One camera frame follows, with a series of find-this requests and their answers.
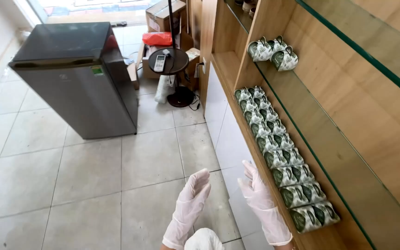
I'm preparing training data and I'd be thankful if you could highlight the open cardboard box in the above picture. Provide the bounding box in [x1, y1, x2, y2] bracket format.
[136, 42, 169, 80]

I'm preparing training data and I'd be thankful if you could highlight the white crumpled cloth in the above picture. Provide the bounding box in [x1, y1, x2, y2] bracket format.
[184, 228, 225, 250]

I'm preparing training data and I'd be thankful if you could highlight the cardboard box with label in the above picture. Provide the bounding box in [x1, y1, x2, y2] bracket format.
[179, 47, 201, 92]

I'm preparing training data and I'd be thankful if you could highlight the green leaf gift box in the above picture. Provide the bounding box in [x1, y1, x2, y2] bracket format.
[247, 37, 274, 62]
[270, 46, 299, 72]
[268, 35, 289, 53]

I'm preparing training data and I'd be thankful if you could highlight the person's left hand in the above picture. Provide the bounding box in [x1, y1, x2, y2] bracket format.
[172, 169, 212, 228]

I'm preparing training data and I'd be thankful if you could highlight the person's right hand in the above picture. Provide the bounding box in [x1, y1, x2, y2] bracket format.
[238, 160, 281, 221]

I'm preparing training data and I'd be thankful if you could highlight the black power cable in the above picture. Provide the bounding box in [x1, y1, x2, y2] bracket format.
[187, 91, 201, 111]

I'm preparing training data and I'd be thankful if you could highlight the long glass shelf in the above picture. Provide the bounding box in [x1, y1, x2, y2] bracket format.
[294, 0, 400, 107]
[255, 60, 378, 250]

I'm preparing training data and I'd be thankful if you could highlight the black round stand table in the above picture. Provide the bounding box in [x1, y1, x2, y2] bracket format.
[148, 0, 196, 108]

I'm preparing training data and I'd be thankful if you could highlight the white plastic sack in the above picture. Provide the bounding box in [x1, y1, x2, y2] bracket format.
[154, 75, 176, 104]

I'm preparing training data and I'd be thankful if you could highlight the red plastic bag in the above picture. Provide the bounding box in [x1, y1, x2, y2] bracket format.
[142, 32, 173, 47]

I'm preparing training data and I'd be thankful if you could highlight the row of leaf-print packages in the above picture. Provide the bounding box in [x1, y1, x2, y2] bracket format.
[234, 86, 341, 234]

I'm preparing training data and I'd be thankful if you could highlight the white remote control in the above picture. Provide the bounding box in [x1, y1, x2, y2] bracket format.
[153, 55, 166, 72]

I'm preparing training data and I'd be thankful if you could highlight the grey mini fridge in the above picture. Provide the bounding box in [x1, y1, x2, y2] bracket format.
[8, 22, 139, 140]

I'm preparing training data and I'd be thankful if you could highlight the short glass shelf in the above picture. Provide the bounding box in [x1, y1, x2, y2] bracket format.
[225, 0, 255, 34]

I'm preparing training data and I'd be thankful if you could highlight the wooden shelf unit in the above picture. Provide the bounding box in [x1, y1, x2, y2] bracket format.
[199, 0, 400, 250]

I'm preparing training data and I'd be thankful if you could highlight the closed cardboard box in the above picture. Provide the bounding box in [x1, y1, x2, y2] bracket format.
[145, 0, 187, 34]

